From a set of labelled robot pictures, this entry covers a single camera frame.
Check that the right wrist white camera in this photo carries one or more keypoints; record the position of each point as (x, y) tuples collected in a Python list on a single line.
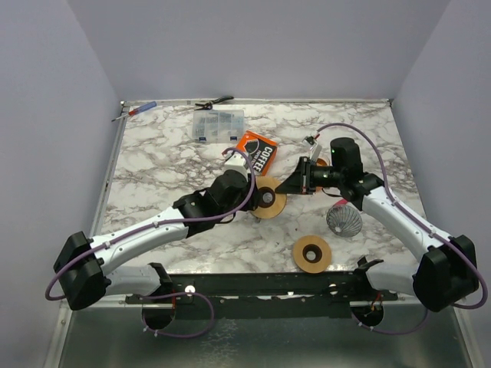
[(314, 148)]

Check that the black pliers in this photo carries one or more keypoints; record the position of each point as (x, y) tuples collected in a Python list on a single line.
[(209, 104)]

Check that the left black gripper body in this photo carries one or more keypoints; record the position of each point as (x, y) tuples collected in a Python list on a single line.
[(252, 192)]

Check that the orange coffee filter box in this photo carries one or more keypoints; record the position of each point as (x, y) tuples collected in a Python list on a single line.
[(262, 151)]

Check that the clear plastic screw organizer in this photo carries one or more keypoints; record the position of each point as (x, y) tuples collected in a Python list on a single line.
[(218, 126)]

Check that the wrist white camera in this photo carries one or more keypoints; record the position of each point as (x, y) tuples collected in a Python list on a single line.
[(235, 160), (314, 148)]

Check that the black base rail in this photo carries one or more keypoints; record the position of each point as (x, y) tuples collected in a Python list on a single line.
[(261, 295)]

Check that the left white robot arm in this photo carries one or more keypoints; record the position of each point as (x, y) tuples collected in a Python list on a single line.
[(88, 269)]

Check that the grey glass dripper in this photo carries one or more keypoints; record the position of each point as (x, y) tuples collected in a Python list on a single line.
[(344, 221)]

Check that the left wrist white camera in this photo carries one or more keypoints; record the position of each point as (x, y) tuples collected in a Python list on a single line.
[(235, 160)]

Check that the orange glass carafe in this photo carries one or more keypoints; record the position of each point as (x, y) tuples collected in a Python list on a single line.
[(322, 162)]

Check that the red blue screwdriver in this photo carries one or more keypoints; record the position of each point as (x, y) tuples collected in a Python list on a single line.
[(136, 111)]

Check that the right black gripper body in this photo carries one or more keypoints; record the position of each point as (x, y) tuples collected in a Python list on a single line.
[(304, 178)]

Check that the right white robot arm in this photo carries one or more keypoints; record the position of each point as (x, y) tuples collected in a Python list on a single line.
[(444, 273)]

